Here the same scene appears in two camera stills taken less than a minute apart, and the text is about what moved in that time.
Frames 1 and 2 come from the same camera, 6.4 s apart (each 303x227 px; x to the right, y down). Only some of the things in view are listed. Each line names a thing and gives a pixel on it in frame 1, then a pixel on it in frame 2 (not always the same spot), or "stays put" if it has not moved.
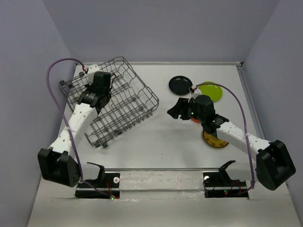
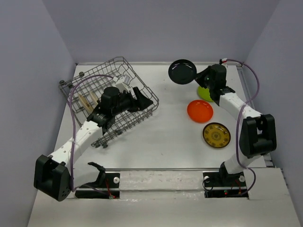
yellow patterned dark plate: [211, 139] stays put
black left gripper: [89, 86] to [142, 102]
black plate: [180, 85] to [182, 71]
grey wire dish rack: [131, 101] stays put
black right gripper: [179, 108] to [200, 75]
